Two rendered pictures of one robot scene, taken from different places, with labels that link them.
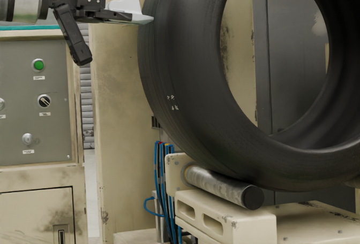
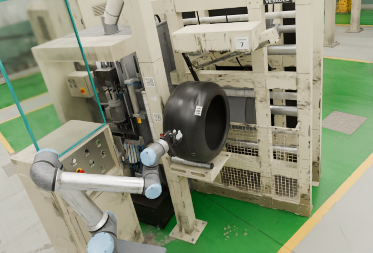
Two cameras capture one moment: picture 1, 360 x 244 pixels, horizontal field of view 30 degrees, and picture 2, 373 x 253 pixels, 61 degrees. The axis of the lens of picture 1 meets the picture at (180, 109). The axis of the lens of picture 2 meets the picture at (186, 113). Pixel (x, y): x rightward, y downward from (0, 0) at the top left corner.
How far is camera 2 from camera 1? 159 cm
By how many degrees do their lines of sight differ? 43
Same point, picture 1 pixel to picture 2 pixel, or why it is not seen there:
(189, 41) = (200, 140)
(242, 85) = not seen: hidden behind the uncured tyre
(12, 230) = (110, 198)
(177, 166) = (169, 159)
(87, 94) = not seen: outside the picture
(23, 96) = (96, 154)
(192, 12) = (199, 132)
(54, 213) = not seen: hidden behind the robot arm
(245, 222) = (212, 172)
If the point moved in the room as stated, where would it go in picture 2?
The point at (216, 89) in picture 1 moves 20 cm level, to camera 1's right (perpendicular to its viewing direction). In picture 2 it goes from (205, 147) to (225, 134)
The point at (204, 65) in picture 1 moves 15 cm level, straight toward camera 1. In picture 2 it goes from (203, 143) to (220, 151)
